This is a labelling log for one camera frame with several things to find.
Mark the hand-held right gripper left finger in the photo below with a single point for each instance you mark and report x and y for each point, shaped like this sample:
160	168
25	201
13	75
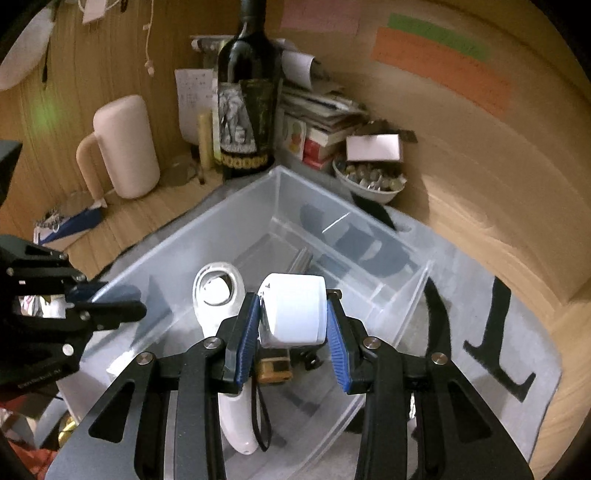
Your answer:
244	341

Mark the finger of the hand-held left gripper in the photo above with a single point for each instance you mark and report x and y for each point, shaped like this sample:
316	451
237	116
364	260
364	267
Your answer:
115	311
87	290

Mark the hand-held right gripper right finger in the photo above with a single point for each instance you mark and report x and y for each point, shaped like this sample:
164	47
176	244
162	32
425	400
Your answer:
337	350

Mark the white travel adapter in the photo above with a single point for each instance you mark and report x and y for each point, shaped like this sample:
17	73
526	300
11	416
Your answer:
291	309

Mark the white handheld device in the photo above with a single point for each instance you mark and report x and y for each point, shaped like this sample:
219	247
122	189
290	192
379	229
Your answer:
235	429

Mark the clear plastic storage bin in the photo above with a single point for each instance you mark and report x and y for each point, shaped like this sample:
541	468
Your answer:
194	240

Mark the orange red cloth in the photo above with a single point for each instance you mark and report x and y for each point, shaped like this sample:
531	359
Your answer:
23	457

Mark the grey mat with black letters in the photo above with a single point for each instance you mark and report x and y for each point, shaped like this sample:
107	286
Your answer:
461	314

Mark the white bowl of small items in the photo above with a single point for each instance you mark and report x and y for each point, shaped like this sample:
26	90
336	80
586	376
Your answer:
369	194

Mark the yellow tube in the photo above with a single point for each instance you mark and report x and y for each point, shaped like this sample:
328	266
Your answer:
204	138

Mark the small white box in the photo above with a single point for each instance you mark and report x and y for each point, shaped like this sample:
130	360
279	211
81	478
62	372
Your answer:
374	146

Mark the stack of books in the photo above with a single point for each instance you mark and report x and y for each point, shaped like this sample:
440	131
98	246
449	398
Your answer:
323	138

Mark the white handwritten note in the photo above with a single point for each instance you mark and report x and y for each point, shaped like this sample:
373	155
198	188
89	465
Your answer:
194	92

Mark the white hanging pouch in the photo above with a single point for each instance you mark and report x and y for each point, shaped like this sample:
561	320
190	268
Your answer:
21	55

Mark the white charger plug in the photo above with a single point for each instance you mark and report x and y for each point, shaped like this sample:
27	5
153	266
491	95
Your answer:
99	11

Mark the dark wine bottle elephant label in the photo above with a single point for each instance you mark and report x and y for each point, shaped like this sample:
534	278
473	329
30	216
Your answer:
249	60

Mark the rolled paper magazine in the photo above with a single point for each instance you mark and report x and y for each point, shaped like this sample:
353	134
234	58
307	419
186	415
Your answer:
300	64

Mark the orange sticky note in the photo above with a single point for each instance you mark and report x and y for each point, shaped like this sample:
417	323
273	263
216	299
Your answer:
438	69

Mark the green sticky note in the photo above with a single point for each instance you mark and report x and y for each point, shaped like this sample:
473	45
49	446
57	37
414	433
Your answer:
434	30

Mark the pink sticky note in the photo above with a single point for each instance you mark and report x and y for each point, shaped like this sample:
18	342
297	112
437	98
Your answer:
318	14

